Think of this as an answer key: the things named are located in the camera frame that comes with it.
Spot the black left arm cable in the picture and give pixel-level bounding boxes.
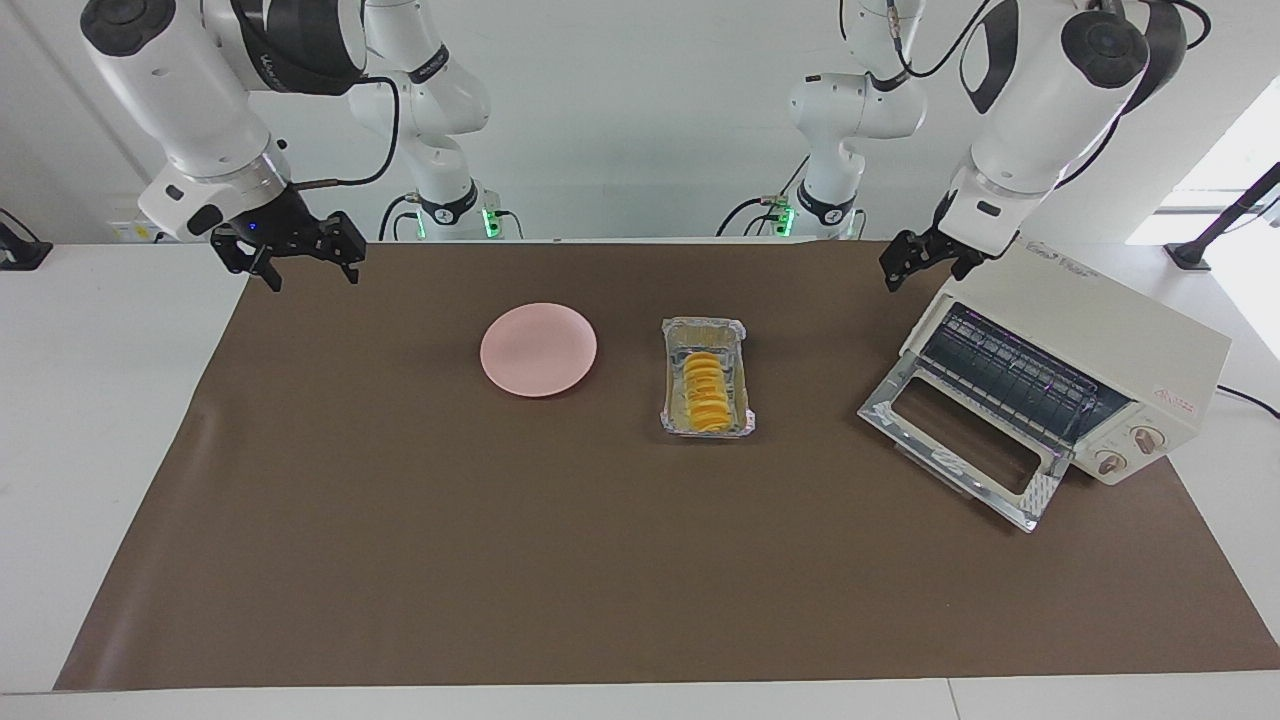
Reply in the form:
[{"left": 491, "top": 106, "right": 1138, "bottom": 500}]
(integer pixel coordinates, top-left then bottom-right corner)
[{"left": 890, "top": 0, "right": 1001, "bottom": 79}]

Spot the aluminium foil baking tray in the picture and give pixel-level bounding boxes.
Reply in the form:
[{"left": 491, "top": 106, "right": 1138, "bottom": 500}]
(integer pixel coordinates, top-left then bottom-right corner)
[{"left": 659, "top": 316, "right": 759, "bottom": 441}]

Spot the cream toaster oven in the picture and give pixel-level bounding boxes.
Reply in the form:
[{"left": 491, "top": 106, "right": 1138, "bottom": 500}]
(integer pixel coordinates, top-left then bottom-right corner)
[{"left": 898, "top": 245, "right": 1233, "bottom": 488}]

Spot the black oven power cable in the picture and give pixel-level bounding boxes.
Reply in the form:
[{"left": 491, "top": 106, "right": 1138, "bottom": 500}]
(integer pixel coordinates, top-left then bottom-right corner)
[{"left": 1215, "top": 383, "right": 1280, "bottom": 421}]

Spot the pink round plate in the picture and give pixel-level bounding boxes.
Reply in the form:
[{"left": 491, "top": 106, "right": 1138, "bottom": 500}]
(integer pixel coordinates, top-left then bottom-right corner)
[{"left": 480, "top": 302, "right": 599, "bottom": 399}]

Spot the glass oven door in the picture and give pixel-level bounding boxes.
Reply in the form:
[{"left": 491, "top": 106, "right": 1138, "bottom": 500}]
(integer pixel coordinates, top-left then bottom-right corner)
[{"left": 858, "top": 352, "right": 1073, "bottom": 533}]

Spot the black table clamp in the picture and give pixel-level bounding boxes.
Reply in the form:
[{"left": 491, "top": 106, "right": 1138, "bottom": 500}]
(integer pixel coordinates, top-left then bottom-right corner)
[{"left": 0, "top": 208, "right": 53, "bottom": 273}]

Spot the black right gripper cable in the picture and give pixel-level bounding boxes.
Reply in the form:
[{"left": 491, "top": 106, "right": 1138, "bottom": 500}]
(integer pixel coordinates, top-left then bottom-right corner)
[{"left": 292, "top": 76, "right": 402, "bottom": 191}]

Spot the black stand with pole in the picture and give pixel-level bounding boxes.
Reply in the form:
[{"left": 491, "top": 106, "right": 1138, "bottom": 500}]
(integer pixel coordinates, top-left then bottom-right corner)
[{"left": 1165, "top": 160, "right": 1280, "bottom": 273}]

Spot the yellow sliced bread loaf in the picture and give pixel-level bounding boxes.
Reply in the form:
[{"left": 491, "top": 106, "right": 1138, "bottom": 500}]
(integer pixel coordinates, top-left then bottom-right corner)
[{"left": 682, "top": 350, "right": 735, "bottom": 434}]

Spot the brown table mat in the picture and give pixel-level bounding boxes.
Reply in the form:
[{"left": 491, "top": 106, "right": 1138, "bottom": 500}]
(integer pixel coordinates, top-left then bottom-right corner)
[{"left": 53, "top": 240, "right": 1280, "bottom": 693}]

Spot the black base cable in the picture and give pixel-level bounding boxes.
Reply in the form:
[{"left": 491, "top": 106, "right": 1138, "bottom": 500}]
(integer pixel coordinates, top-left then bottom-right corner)
[
  {"left": 378, "top": 193, "right": 426, "bottom": 241},
  {"left": 715, "top": 150, "right": 813, "bottom": 239}
]

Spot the metal oven wire rack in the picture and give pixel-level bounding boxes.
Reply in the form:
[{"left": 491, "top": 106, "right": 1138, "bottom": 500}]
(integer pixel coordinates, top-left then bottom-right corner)
[{"left": 920, "top": 303, "right": 1119, "bottom": 451}]

